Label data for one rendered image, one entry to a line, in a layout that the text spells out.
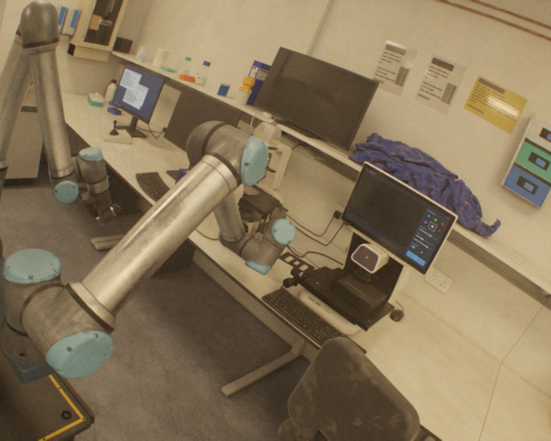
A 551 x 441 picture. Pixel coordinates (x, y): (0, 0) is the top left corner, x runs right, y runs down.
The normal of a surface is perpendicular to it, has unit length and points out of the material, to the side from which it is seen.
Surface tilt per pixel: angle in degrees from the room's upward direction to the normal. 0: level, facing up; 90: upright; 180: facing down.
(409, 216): 93
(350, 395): 90
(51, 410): 0
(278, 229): 60
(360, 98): 86
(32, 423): 0
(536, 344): 90
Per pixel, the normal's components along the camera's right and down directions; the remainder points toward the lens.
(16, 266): 0.29, -0.90
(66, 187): 0.49, 0.58
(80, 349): 0.72, 0.55
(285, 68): -0.58, 0.04
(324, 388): -0.78, -0.05
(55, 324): -0.01, -0.54
